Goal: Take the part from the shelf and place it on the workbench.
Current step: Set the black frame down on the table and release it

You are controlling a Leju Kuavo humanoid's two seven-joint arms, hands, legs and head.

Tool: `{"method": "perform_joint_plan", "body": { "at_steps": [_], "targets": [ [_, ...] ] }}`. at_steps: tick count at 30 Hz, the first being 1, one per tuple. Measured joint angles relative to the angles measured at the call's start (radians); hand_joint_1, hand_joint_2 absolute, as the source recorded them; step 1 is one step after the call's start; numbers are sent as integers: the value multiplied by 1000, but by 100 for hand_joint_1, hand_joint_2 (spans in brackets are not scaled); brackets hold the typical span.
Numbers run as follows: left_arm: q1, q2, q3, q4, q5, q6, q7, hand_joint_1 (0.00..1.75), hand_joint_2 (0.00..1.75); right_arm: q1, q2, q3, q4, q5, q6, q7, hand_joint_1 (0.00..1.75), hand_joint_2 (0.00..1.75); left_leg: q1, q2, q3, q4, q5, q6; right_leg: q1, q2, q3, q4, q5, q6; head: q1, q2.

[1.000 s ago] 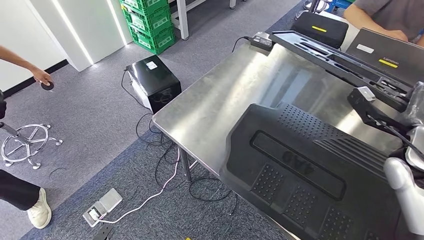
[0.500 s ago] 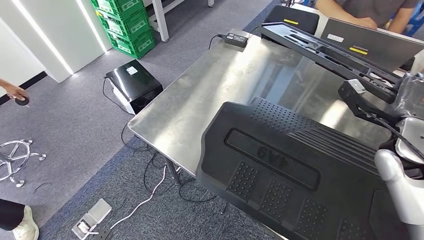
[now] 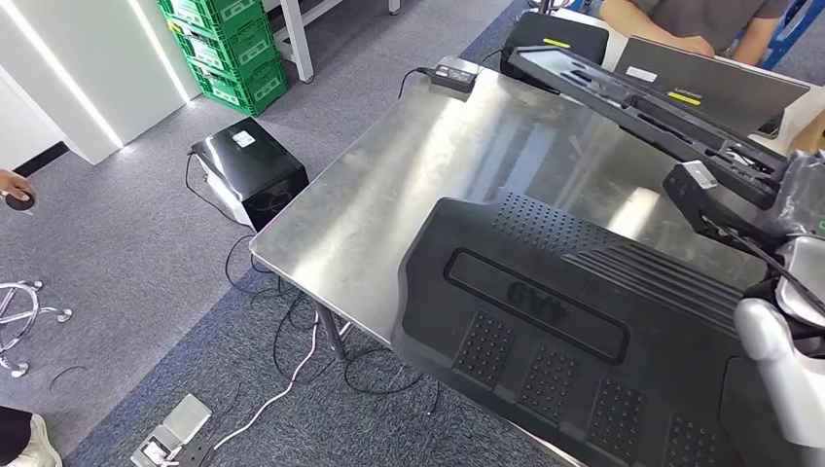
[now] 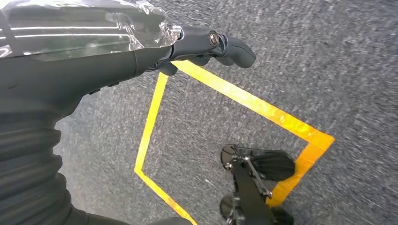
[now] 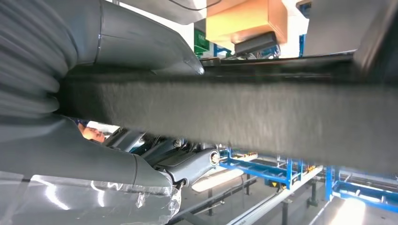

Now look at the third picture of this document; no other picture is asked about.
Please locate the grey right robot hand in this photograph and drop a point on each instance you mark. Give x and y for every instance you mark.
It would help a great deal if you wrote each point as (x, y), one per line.
(806, 193)

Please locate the person's left hand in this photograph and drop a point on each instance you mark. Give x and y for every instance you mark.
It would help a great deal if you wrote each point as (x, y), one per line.
(13, 183)

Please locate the black round puck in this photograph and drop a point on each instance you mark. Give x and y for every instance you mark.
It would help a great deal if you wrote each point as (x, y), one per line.
(19, 203)

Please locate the long black plastic part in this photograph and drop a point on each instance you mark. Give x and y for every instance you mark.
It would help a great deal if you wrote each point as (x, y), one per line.
(561, 64)

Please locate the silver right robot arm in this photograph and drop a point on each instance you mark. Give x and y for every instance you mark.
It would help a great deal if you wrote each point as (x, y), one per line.
(780, 387)

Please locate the steel workbench leg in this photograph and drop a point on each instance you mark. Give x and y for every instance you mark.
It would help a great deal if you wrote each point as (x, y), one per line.
(332, 332)

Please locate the black phone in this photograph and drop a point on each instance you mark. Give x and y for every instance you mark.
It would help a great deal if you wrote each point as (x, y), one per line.
(770, 127)

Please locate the chrome swivel stool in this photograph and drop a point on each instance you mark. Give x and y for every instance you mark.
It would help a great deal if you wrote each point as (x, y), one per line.
(19, 316)

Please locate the grey laptop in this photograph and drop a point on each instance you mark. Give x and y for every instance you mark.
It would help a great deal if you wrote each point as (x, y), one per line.
(709, 84)

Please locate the person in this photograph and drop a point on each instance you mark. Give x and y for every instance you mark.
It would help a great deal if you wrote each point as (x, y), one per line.
(696, 16)
(39, 451)

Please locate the glossy black equipment box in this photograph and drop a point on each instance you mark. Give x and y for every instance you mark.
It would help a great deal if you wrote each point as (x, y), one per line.
(251, 167)

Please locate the green plastic crate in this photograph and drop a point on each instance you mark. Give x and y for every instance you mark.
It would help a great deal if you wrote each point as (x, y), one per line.
(206, 13)
(225, 51)
(245, 90)

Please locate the large black engine cover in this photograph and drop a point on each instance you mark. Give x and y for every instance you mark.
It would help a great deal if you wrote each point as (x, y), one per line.
(548, 322)

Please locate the steel floor socket box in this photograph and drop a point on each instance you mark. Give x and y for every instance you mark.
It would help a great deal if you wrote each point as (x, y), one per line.
(171, 432)

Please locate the black zip carry case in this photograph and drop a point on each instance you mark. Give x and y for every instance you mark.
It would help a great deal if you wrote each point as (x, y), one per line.
(554, 29)

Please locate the black power adapter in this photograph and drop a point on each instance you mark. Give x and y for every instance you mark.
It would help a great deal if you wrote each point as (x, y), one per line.
(453, 77)

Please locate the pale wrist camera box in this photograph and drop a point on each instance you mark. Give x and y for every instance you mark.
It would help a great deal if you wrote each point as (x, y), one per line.
(699, 174)

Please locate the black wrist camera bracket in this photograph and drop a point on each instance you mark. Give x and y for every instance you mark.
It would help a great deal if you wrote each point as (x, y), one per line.
(689, 200)

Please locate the blue metal frame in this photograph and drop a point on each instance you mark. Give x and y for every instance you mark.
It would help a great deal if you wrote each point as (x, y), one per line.
(793, 26)

